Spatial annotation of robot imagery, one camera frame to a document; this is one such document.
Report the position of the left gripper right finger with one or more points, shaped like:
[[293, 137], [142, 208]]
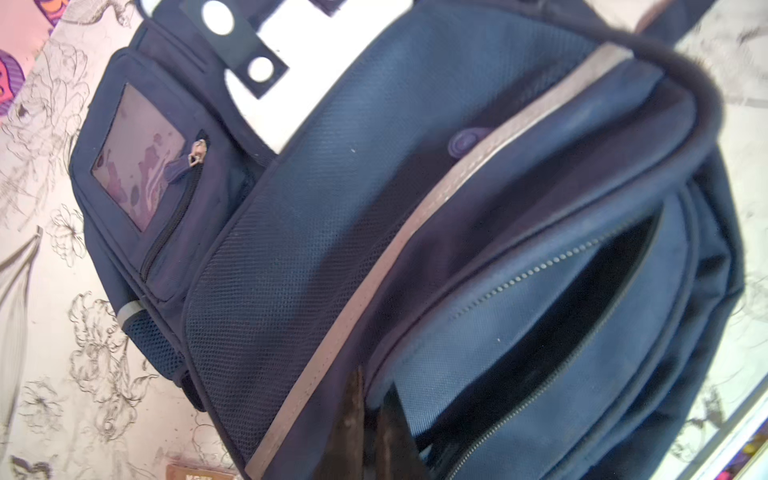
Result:
[[396, 453]]

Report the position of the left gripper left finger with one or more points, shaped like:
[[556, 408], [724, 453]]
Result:
[[344, 452]]

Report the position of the red thin booklet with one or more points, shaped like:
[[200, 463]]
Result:
[[183, 472]]

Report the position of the navy blue student backpack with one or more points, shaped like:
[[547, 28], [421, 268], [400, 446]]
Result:
[[513, 212]]

